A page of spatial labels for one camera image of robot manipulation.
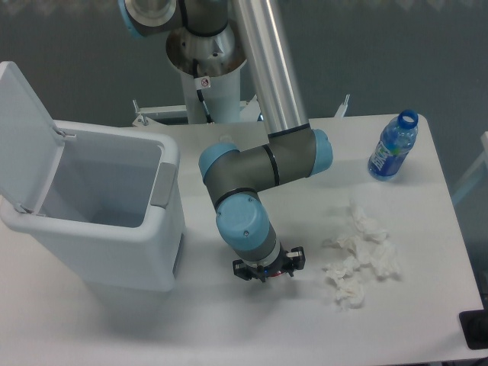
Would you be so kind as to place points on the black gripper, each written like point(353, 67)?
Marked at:
point(289, 261)

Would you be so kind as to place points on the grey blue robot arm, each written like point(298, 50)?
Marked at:
point(211, 39)

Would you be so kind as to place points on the crumpled white tissue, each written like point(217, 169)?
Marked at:
point(367, 246)

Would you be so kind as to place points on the clear green-label bottle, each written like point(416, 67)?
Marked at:
point(225, 138)

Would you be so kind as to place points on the white trash bin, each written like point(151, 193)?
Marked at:
point(104, 200)

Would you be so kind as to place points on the blue plastic bottle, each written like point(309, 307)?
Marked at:
point(396, 141)

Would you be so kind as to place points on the black device at edge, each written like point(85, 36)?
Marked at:
point(474, 327)

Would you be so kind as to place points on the white frame at right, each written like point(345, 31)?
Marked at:
point(473, 176)

